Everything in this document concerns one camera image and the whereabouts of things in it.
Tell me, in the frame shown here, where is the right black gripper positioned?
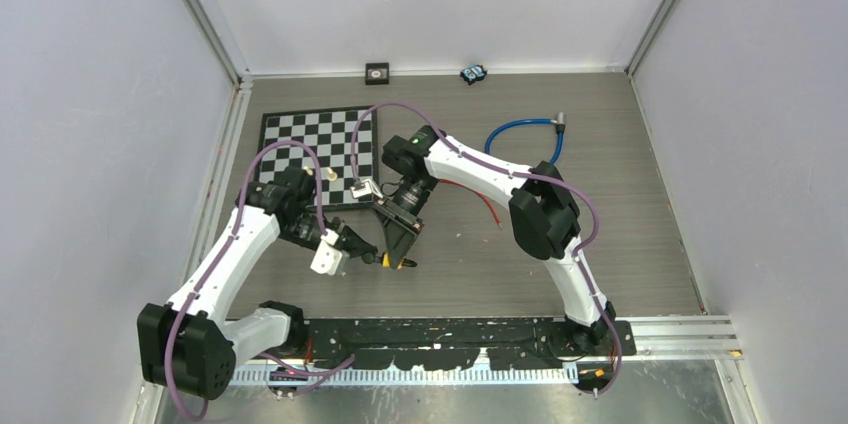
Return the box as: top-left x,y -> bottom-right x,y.
369,177 -> 439,268

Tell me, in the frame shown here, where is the yellow black padlock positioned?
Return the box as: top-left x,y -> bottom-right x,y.
380,252 -> 418,270

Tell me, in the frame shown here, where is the red cable padlock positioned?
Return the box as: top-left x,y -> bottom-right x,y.
440,179 -> 503,229

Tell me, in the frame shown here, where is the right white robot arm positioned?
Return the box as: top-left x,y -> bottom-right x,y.
372,126 -> 620,355

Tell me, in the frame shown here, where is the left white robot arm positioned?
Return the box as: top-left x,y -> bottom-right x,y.
137,167 -> 377,400

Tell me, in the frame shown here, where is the black white chessboard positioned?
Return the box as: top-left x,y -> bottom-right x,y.
258,106 -> 379,212

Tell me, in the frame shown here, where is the small black square box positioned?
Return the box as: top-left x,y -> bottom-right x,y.
364,62 -> 390,85

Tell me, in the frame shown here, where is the small blue toy car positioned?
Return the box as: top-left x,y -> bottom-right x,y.
459,64 -> 488,85

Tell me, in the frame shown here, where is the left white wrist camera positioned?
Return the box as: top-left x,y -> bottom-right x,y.
310,230 -> 349,276

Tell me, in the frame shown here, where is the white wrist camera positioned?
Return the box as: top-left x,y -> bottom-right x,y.
310,230 -> 349,276
349,178 -> 385,203

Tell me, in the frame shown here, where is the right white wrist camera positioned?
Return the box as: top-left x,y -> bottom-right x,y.
349,178 -> 385,203

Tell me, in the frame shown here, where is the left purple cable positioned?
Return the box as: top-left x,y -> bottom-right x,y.
163,139 -> 333,422

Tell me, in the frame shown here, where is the purple cable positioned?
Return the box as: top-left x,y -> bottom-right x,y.
163,139 -> 333,422
349,102 -> 604,257

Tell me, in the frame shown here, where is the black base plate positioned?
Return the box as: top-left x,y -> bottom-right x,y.
267,317 -> 636,371

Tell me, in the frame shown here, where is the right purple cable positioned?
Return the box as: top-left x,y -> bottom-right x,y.
349,102 -> 604,257

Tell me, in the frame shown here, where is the blue cable lock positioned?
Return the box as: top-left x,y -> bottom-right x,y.
484,112 -> 567,165

